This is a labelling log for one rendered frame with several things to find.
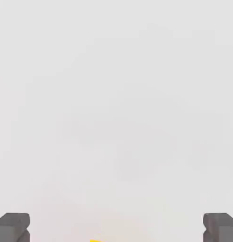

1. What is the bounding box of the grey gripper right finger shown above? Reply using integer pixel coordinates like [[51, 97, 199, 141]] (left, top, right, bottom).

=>
[[203, 212, 233, 242]]

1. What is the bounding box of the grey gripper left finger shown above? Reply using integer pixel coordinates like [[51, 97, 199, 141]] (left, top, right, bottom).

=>
[[0, 212, 31, 242]]

